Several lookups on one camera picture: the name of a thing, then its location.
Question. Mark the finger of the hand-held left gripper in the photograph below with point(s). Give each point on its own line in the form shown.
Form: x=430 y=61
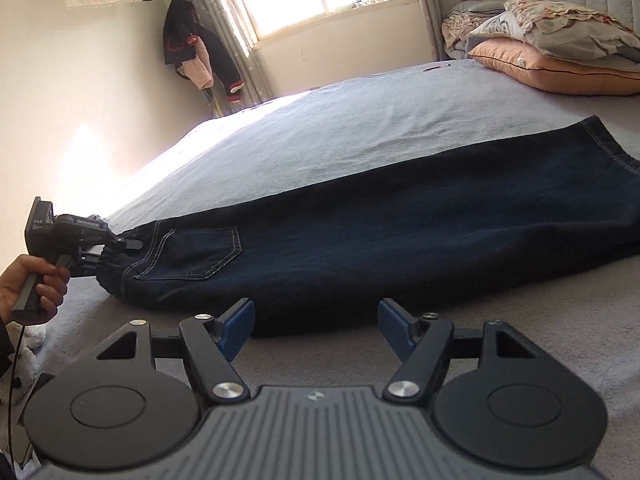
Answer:
x=90 y=262
x=131 y=244

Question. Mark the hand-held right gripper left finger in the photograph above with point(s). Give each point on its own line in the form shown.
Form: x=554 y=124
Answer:
x=237 y=330

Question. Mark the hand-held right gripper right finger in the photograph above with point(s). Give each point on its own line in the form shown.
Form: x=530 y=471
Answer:
x=395 y=330

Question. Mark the dark blue jeans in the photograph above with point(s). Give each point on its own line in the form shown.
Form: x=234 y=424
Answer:
x=350 y=240

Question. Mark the hanging dark clothes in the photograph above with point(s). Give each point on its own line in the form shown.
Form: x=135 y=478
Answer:
x=220 y=55

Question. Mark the person's left hand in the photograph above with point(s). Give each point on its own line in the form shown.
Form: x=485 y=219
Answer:
x=10 y=290

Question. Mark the white fluffy item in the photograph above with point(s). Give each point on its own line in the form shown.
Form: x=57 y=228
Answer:
x=29 y=347

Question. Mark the hanging pink garment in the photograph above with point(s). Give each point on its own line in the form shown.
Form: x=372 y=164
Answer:
x=200 y=72

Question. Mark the grey bed blanket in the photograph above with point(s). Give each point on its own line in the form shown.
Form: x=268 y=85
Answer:
x=325 y=135

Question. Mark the grey star curtain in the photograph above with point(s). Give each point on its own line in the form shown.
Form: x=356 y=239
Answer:
x=435 y=10
x=235 y=35

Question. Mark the small red object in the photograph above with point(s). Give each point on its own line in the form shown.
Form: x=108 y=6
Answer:
x=437 y=66

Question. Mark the orange pillow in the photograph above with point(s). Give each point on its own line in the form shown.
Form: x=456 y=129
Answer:
x=550 y=67

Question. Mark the floral grey bedding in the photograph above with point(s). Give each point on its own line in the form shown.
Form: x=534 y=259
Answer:
x=457 y=30

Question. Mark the folded patterned quilt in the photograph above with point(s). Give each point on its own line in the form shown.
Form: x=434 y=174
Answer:
x=575 y=35

